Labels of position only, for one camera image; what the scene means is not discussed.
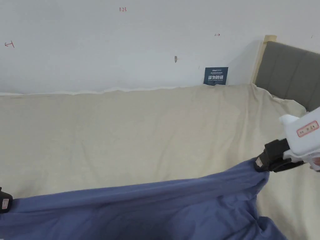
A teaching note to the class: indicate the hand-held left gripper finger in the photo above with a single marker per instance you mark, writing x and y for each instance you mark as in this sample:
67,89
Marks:
5,201

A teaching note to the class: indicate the person's right hand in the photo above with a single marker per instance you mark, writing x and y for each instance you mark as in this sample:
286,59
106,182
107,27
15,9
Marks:
317,162

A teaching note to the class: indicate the grey padded headboard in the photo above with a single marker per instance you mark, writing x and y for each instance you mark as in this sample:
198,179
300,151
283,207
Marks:
287,70

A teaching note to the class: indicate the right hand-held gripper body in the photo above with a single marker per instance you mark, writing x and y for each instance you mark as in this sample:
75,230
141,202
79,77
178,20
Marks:
303,140

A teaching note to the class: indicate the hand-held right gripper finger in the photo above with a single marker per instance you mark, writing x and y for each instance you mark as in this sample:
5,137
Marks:
265,163

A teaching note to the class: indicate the dark blue sign card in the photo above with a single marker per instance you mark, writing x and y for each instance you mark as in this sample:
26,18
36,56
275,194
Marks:
216,76

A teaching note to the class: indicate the bed with beige sheet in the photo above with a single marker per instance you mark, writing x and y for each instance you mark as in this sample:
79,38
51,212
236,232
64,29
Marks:
130,130

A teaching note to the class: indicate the blue garment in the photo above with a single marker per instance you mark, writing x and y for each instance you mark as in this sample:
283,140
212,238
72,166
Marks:
150,212

